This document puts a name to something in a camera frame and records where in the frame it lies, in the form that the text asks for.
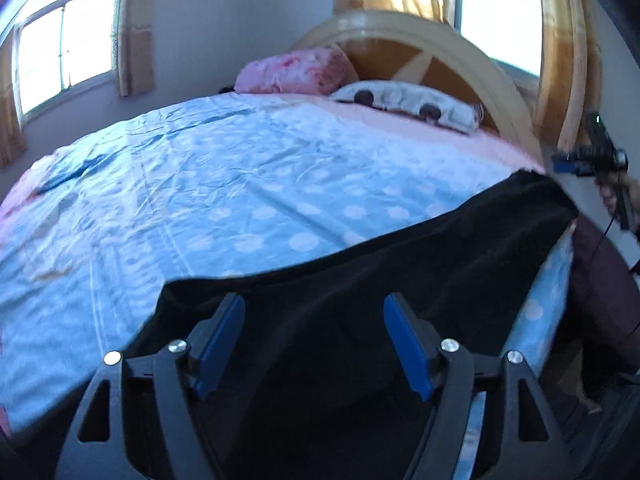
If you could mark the wide window with railing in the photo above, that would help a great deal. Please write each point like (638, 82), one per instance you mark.
(85, 35)

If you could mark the person's dark clothing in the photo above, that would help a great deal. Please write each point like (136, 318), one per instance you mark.
(600, 285)

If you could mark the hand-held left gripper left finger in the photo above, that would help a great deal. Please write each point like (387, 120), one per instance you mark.
(220, 342)

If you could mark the narrow bright window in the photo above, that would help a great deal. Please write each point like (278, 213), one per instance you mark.
(500, 10)

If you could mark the pink pillow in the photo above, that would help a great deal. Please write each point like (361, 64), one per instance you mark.
(295, 70)

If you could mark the tan curtain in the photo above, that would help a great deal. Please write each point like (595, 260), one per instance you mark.
(136, 40)
(565, 50)

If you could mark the white pillow with brown dots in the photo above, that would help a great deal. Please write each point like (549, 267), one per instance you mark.
(400, 97)

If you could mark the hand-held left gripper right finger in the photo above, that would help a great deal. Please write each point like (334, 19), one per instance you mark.
(406, 345)

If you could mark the person's right hand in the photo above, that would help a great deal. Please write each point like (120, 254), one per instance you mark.
(609, 197)

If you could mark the blue printed bed blanket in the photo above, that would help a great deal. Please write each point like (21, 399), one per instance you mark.
(225, 185)

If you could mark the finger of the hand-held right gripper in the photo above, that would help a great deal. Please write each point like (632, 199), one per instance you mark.
(567, 164)

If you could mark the black pants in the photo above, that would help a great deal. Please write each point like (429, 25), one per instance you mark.
(350, 270)

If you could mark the wooden headboard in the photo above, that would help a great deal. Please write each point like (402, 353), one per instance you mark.
(450, 45)

